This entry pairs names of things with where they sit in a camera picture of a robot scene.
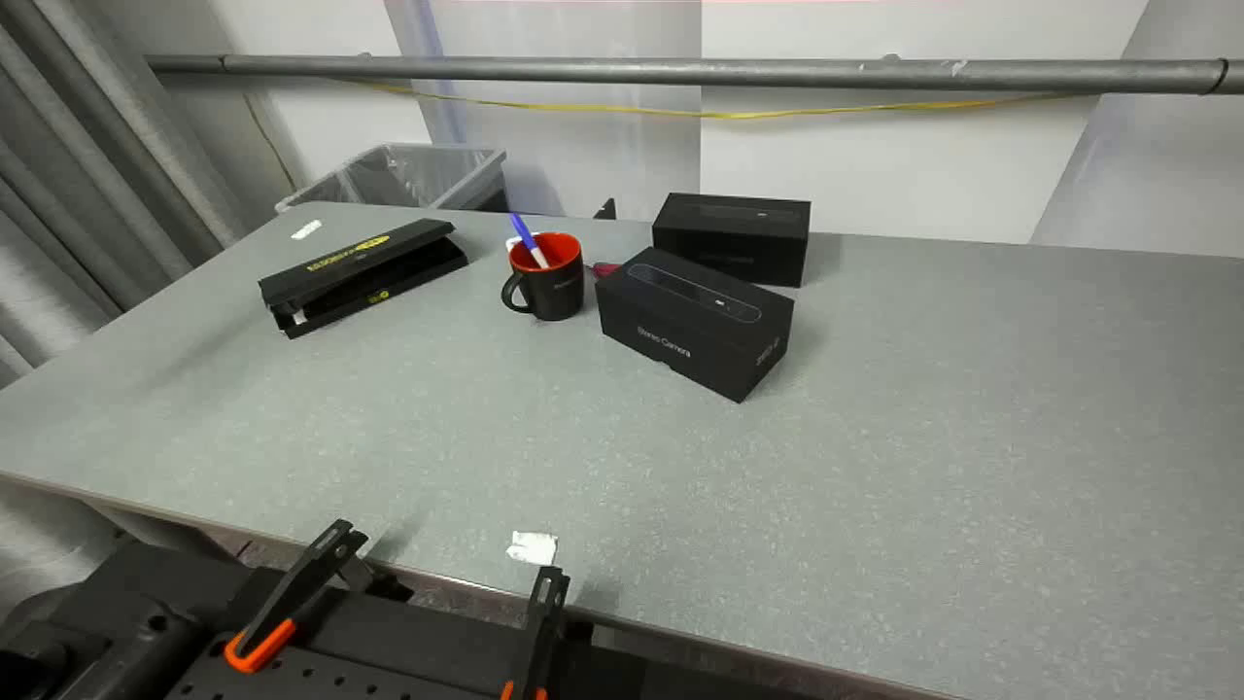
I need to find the white marker with blue cap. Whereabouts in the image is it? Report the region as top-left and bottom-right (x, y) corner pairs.
(509, 211), (546, 267)

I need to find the black mug with red interior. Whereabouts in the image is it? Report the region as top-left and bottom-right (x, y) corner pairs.
(500, 235), (583, 320)

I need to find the black box near mug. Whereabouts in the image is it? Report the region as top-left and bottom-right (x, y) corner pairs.
(594, 248), (793, 405)

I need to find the black box at back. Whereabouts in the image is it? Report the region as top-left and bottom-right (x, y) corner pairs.
(654, 196), (812, 289)

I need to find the white tape piece front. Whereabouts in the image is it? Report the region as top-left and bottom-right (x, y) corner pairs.
(505, 528), (554, 568)

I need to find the white tape piece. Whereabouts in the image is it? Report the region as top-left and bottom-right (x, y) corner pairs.
(505, 528), (554, 568)
(290, 219), (322, 242)

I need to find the flat black case yellow text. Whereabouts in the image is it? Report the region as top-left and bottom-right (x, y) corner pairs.
(261, 219), (467, 337)

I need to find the right black orange clamp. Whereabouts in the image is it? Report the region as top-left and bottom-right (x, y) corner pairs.
(498, 564), (572, 700)

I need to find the black orange clamp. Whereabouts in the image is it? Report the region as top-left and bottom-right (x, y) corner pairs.
(498, 564), (572, 700)
(222, 520), (364, 678)

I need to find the grey plastic bin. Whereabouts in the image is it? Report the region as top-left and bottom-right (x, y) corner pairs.
(274, 143), (509, 211)

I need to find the white tape piece back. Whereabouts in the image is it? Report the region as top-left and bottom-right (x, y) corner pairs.
(290, 219), (322, 242)

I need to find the left black orange clamp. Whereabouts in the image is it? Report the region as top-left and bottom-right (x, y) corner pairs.
(222, 520), (364, 678)

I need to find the black perforated mounting base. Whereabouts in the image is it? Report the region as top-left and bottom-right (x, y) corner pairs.
(0, 546), (804, 700)

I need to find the grey horizontal metal pipe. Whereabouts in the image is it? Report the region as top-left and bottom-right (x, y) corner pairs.
(146, 56), (1244, 97)

